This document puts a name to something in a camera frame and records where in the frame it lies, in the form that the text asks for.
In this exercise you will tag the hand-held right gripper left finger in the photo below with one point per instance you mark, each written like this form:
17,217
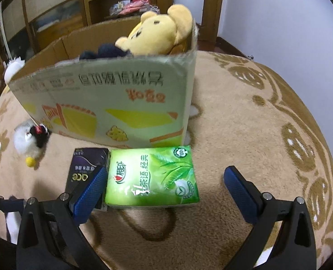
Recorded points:
89,194

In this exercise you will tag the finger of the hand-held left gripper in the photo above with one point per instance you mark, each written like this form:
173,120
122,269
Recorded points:
11,204

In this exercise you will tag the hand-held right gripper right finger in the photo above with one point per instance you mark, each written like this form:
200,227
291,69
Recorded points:
241,197

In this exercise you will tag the black tissue pack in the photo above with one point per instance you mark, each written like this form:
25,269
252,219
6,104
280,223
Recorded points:
85,160

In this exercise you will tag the green tissue pack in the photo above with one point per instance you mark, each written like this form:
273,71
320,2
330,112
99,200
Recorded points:
152,174

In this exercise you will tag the printed cardboard box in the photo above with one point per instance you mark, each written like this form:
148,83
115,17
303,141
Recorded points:
113,95

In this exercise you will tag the purple-haired plush doll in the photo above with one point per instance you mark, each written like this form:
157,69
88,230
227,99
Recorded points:
107,51

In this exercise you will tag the yellow plush bear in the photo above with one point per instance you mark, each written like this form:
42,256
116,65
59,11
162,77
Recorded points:
158,33

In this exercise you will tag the white penguin plush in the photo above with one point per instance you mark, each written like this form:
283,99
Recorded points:
26,143

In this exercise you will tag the brown floral blanket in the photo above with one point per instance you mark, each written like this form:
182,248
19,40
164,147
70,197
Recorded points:
239,118

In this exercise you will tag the white-haired plush doll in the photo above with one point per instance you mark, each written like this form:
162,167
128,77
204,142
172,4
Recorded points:
13,67

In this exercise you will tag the white pole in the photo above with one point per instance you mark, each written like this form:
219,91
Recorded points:
4,33

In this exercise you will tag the wooden corner shelf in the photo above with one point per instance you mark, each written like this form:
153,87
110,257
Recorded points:
85,5

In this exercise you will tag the pink plastic bag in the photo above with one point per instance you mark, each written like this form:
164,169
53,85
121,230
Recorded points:
132,8

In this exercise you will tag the wooden door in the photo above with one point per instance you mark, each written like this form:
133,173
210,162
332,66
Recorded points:
213,5

